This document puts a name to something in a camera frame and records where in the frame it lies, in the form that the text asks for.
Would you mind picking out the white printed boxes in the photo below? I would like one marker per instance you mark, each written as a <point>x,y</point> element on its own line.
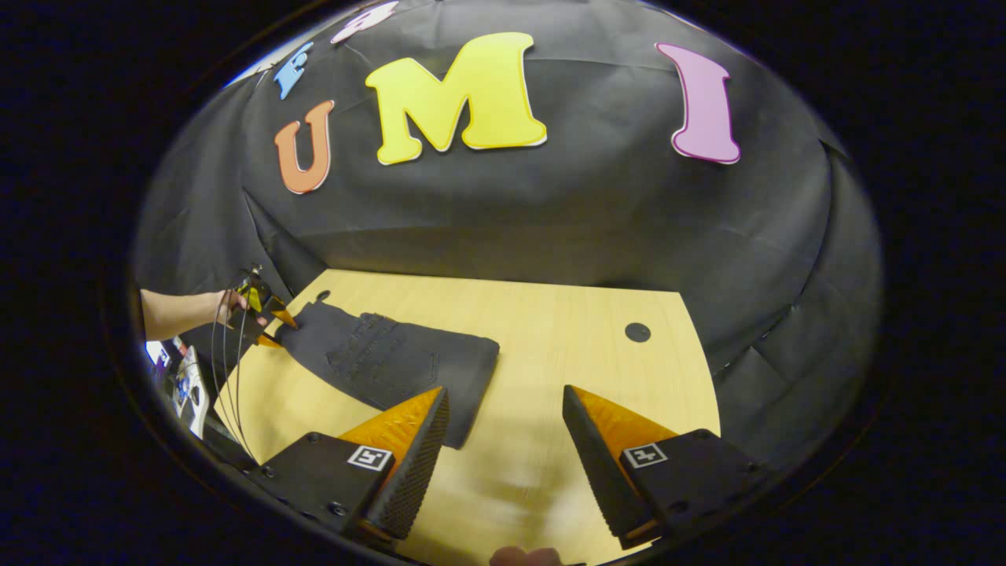
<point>185,385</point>

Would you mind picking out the black backdrop cloth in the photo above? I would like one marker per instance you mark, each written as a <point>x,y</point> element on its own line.
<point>550,212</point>

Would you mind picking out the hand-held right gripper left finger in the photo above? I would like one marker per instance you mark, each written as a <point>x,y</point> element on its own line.
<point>416,464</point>

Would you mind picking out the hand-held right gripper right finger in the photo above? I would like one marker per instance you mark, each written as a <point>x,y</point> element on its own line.
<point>593,464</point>

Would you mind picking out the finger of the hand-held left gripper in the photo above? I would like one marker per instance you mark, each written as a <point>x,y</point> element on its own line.
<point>267,340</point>
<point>284,317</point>

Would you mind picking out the dark grey jeans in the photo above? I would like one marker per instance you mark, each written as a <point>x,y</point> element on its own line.
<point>393,362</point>

